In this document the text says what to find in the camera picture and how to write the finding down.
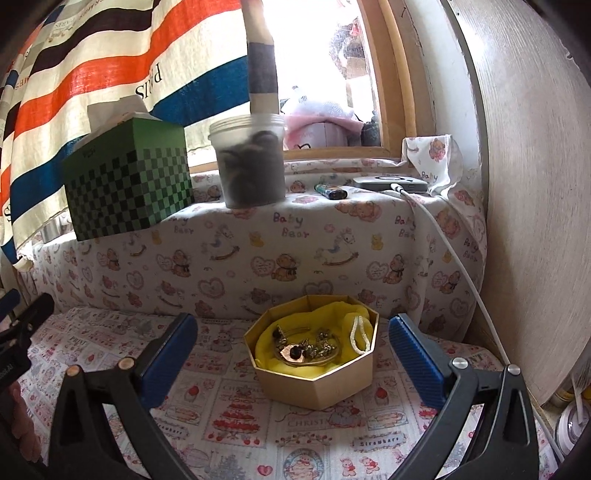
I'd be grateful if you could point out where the grey and beige cloth strip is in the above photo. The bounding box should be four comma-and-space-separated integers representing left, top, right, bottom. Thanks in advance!
242, 0, 280, 115

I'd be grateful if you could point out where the wooden window frame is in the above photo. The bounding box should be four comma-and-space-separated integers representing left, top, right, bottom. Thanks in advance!
187, 0, 437, 174

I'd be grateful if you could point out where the bear printed cloth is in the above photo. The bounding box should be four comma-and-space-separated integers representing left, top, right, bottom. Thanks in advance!
14, 134, 559, 480

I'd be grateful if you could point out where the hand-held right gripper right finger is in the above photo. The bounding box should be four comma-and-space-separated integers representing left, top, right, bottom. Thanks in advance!
388, 313, 541, 480

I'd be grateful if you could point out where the person's left hand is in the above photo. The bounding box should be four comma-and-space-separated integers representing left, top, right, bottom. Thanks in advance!
7, 383, 44, 462

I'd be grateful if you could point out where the white pearl bracelet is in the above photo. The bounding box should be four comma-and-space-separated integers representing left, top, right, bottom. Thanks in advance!
349, 315, 374, 356

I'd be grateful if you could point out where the white charging cable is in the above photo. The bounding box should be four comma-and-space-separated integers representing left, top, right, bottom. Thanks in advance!
392, 184, 561, 462

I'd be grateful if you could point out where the pink plush toy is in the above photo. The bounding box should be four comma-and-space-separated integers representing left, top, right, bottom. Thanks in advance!
279, 88, 365, 149

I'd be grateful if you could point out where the white tape roll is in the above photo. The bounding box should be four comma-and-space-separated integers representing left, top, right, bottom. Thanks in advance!
554, 399, 587, 462

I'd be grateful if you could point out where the striped curtain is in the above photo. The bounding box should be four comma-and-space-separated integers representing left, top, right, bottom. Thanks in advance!
0, 0, 252, 264

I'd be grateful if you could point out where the green checkered tissue box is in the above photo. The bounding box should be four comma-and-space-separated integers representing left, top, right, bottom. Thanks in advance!
61, 116, 195, 241

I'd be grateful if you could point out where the white tissue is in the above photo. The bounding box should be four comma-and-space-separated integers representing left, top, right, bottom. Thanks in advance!
87, 97, 151, 125

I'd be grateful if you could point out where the wooden side panel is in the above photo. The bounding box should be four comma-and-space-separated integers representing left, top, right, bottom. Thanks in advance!
441, 0, 591, 407

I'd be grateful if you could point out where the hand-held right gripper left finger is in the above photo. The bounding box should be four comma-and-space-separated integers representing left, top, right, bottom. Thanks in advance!
46, 312, 200, 480

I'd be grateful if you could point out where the frosted plastic jar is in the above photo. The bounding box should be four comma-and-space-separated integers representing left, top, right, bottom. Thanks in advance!
208, 113, 287, 208

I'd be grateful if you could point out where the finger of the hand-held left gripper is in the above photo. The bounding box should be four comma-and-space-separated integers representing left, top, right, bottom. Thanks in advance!
0, 288, 21, 319
0, 293, 55, 356

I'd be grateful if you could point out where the octagonal beige jewelry box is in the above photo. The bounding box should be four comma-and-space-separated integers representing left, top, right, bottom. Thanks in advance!
243, 294, 380, 411

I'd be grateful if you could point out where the pile of small jewelry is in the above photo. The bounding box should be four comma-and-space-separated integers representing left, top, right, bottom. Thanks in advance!
274, 325, 340, 363

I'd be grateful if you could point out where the grey power bank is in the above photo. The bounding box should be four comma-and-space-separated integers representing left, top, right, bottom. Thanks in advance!
353, 175, 429, 193

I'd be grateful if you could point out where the yellow cloth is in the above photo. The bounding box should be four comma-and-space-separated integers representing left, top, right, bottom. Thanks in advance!
253, 302, 374, 370

